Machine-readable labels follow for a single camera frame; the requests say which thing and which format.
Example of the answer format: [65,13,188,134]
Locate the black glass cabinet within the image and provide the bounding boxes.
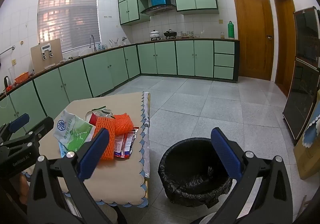
[282,6,320,143]

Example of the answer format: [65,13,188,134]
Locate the green base cabinets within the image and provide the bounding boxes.
[0,38,240,129]

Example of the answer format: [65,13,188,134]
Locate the wooden door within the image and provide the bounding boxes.
[272,0,297,97]
[232,0,274,81]

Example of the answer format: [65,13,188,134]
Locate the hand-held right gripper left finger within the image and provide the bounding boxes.
[26,128,128,224]

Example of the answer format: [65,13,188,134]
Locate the red and white snack packet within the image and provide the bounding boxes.
[114,127,139,159]

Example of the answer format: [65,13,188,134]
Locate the cardboard box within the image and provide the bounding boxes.
[293,109,320,181]

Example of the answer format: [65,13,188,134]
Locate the floral patterned cloth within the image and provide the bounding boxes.
[140,91,152,179]

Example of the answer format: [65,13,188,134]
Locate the green thermos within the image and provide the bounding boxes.
[227,20,235,39]

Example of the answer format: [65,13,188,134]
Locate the range hood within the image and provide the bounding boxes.
[139,4,177,16]

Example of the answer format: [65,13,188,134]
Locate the orange basket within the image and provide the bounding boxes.
[14,71,30,84]

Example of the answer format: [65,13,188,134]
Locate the trash bin with black bag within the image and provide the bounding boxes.
[158,137,233,209]

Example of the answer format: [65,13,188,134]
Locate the wood-coloured water dispenser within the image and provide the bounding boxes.
[30,38,64,72]

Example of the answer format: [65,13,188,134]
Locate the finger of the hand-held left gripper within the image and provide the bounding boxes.
[0,113,30,139]
[0,116,54,154]

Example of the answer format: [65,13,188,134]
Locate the green and white plastic bag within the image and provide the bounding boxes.
[53,110,97,158]

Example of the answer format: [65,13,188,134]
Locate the window blinds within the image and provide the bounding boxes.
[37,0,102,53]

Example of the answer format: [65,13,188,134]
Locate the orange foam net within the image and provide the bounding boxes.
[92,117,117,161]
[111,113,134,136]

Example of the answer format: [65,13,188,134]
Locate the blue scalloped cloth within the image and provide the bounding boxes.
[301,114,320,148]

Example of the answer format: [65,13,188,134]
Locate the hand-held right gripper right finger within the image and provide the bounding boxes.
[211,127,294,224]

